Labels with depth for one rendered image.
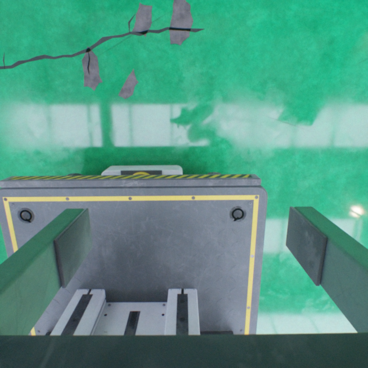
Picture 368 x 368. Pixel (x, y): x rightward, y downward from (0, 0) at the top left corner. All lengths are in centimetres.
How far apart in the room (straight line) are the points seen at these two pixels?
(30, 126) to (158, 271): 69
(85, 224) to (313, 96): 96
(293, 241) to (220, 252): 58
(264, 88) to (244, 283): 64
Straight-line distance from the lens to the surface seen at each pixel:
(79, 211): 16
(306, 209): 17
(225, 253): 74
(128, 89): 97
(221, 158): 98
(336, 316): 146
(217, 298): 82
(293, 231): 17
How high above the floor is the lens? 95
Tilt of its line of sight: 74 degrees down
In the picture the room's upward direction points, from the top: 180 degrees counter-clockwise
